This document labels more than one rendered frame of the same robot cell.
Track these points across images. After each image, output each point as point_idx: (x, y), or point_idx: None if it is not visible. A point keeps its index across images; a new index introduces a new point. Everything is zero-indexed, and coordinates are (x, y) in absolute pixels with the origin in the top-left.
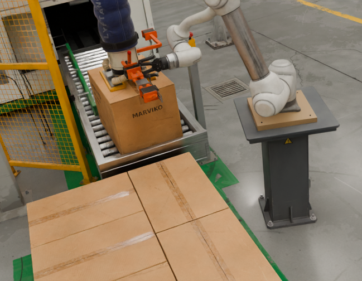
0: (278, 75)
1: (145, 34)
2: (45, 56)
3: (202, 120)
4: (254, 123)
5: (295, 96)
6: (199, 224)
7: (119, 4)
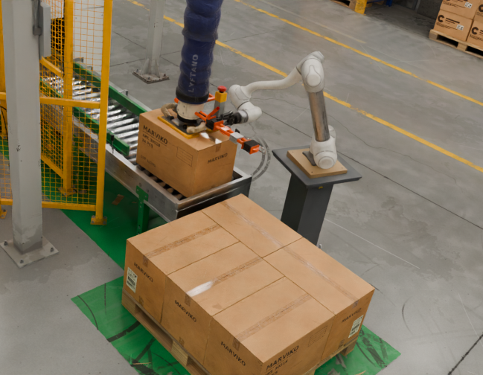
0: None
1: None
2: (101, 96)
3: None
4: (303, 172)
5: None
6: (290, 249)
7: (210, 65)
